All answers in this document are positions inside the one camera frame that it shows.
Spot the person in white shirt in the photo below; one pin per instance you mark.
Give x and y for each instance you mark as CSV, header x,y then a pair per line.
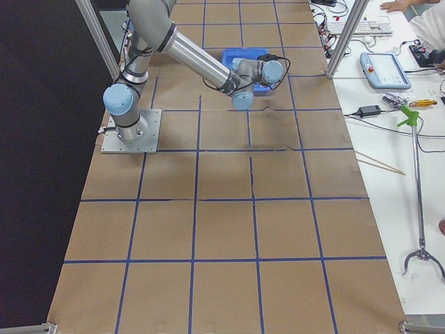
x,y
428,26

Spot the white keyboard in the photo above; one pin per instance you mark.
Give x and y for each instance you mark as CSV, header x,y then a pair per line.
x,y
363,28

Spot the near aluminium frame post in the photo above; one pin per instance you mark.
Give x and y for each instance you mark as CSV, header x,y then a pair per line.
x,y
99,37

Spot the blue plastic tray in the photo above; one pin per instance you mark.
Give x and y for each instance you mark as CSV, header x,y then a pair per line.
x,y
243,61

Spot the bag of small parts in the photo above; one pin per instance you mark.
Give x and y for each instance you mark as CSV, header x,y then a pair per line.
x,y
396,100

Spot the teach pendant tablet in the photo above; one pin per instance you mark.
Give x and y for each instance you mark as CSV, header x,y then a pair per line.
x,y
384,71

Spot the wooden chopstick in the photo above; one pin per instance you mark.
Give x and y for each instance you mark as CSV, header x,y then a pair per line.
x,y
365,159
381,165

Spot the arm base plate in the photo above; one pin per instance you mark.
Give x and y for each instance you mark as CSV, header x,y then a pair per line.
x,y
140,138

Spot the yellow tool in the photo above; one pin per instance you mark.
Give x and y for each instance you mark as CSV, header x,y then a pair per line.
x,y
423,103

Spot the far right aluminium post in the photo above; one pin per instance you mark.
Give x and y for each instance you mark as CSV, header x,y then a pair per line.
x,y
355,15

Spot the green handled reacher grabber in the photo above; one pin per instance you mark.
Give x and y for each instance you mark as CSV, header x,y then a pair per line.
x,y
421,253

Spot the black power brick right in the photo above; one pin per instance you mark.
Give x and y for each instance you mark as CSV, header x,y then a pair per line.
x,y
366,111

